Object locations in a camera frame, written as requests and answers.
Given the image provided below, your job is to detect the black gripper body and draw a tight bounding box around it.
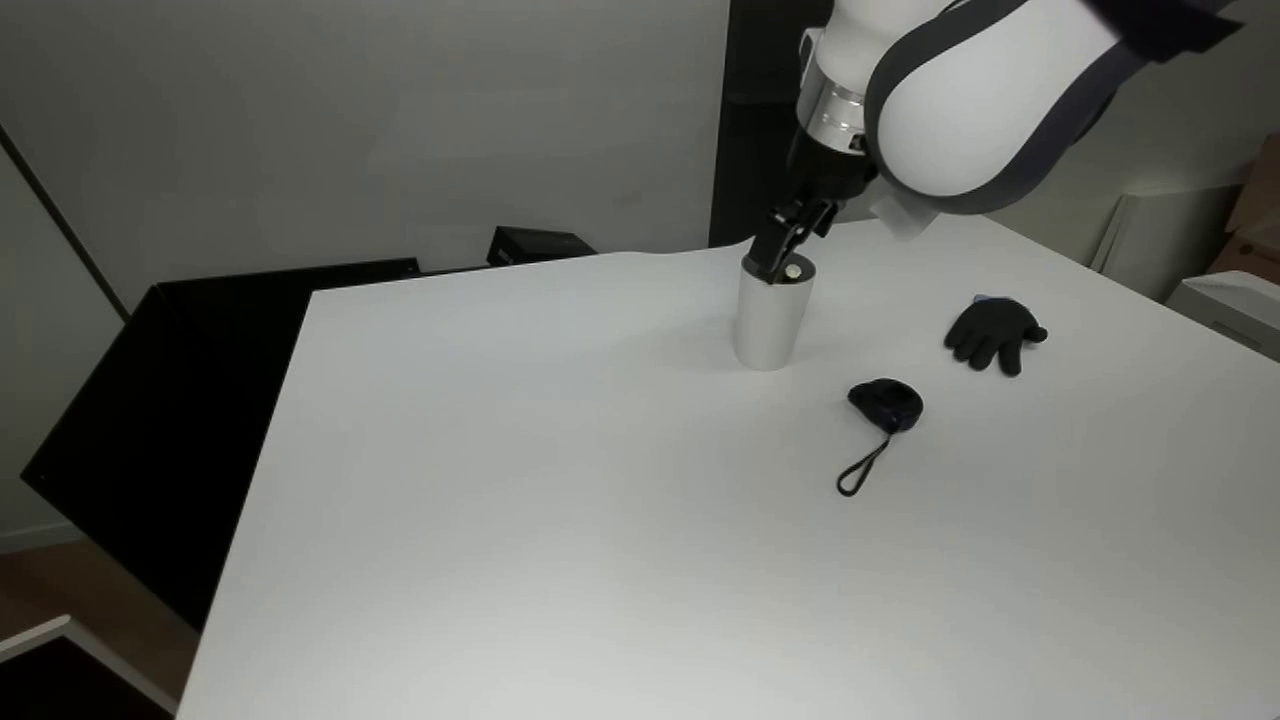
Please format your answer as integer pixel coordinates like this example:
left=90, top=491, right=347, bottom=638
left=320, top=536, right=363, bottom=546
left=786, top=123, right=880, bottom=210

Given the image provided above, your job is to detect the silver metal mug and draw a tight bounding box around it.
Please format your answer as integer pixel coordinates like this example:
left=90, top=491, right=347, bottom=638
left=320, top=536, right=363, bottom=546
left=728, top=253, right=822, bottom=374

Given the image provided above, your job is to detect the dark door panel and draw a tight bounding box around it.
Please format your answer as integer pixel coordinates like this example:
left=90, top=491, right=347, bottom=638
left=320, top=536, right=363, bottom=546
left=710, top=0, right=832, bottom=253

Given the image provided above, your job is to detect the black glove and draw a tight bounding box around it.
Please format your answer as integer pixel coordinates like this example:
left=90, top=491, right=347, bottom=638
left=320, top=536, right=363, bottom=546
left=941, top=290, right=1051, bottom=381

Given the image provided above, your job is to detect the brown cardboard box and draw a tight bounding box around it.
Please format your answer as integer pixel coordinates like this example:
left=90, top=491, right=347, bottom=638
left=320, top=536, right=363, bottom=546
left=1207, top=128, right=1280, bottom=286

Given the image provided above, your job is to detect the black tape measure with strap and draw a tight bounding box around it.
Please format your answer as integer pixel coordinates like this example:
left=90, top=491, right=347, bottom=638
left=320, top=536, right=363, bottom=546
left=832, top=374, right=930, bottom=502

